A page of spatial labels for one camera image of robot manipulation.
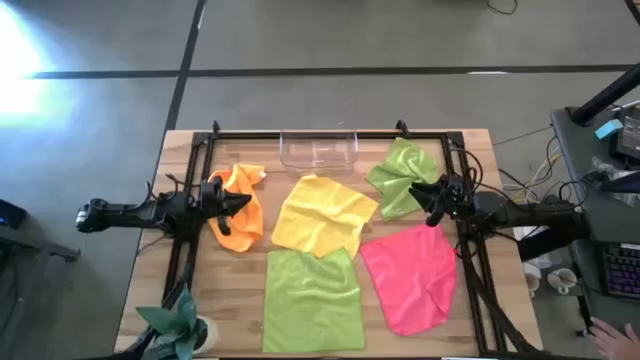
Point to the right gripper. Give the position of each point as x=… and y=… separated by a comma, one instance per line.
x=450, y=197

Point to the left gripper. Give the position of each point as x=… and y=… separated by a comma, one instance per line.
x=212, y=200

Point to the orange microfiber towel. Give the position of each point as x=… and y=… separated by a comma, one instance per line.
x=247, y=225

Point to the green towel with white tag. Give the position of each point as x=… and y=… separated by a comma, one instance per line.
x=400, y=165

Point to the pink microfiber towel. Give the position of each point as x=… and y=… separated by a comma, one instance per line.
x=410, y=275

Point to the yellow microfiber towel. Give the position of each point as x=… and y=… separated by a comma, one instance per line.
x=320, y=215

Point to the green microfiber towel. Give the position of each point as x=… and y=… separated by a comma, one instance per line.
x=312, y=300

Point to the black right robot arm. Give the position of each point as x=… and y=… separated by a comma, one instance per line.
x=540, y=215

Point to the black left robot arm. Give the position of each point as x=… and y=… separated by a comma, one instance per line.
x=125, y=215

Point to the clear plastic bin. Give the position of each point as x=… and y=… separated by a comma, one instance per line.
x=320, y=150

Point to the black slanted desk bar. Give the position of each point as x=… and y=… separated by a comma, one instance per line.
x=535, y=249

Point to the white plant pot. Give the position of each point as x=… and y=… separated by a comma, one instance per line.
x=212, y=334

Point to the green artificial plant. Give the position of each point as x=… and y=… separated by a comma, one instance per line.
x=175, y=325

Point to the white cup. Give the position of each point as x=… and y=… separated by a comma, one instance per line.
x=531, y=282

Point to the white mug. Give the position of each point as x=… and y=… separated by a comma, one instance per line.
x=562, y=280

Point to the grey side desk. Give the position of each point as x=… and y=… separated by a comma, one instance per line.
x=600, y=220

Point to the clear plastic bag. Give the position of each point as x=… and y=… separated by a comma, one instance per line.
x=605, y=172

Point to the light blue box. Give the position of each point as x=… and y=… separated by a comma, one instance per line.
x=609, y=129

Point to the black slanted pole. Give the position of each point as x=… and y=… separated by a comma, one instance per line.
x=605, y=97

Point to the grey metal stand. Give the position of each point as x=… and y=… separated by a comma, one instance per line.
x=30, y=245

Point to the black backlit keyboard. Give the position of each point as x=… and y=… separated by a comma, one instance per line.
x=622, y=270

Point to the black desk device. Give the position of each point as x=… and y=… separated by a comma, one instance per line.
x=630, y=140

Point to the black device with blue light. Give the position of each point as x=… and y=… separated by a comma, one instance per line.
x=12, y=215

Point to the person's hand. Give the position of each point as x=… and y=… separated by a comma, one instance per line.
x=615, y=342

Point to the black metal table frame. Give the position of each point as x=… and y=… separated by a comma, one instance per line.
x=240, y=135

